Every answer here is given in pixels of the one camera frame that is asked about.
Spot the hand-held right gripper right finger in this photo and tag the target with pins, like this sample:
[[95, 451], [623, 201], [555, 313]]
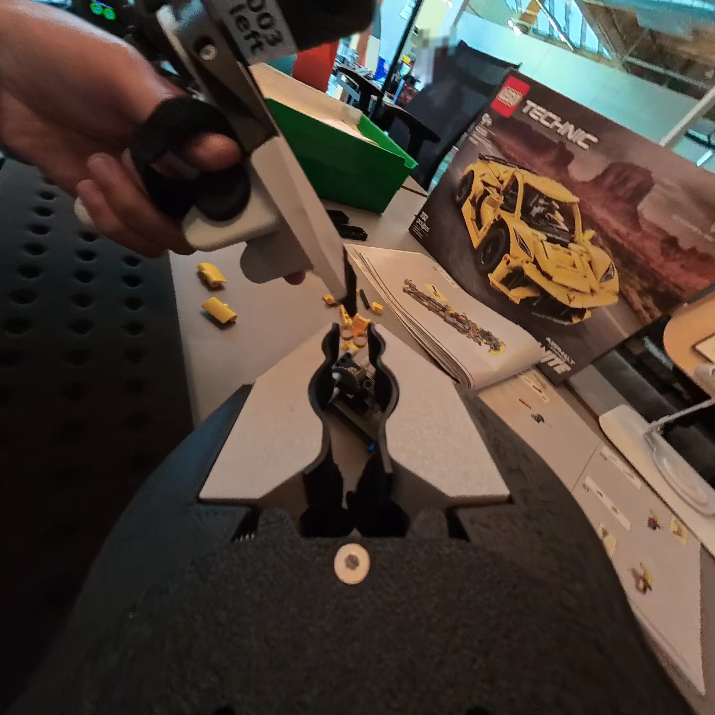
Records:
[[447, 441]]

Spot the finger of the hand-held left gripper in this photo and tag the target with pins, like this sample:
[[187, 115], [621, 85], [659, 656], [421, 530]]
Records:
[[304, 223], [351, 285]]

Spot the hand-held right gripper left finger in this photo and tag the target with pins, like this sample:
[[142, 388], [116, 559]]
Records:
[[262, 441]]

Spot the black yellow lego car chassis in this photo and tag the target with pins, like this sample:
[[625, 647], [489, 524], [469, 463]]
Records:
[[352, 385]]

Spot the black lego axle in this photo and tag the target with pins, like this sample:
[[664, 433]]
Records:
[[364, 300]]

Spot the black lego beam stack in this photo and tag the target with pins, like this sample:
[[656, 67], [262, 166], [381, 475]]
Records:
[[346, 222]]

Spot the yellow curved lego panel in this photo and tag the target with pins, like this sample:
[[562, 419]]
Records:
[[211, 275], [219, 310]]

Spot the lego set box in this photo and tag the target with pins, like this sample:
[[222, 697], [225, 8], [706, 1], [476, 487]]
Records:
[[558, 223]]

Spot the person's left hand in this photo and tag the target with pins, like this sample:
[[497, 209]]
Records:
[[67, 100]]

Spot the green plastic bin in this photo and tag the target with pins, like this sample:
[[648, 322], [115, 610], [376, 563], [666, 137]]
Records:
[[341, 162]]

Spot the red armchair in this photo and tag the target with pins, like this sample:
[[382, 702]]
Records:
[[315, 67]]

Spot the open instruction booklet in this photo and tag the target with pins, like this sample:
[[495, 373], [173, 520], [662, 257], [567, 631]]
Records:
[[447, 324]]

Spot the black device with green display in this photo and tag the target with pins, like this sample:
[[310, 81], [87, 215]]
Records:
[[103, 8]]

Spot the black pole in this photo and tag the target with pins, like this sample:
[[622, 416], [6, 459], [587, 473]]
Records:
[[405, 44]]

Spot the white wooden document stand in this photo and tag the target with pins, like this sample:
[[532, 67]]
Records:
[[637, 441]]

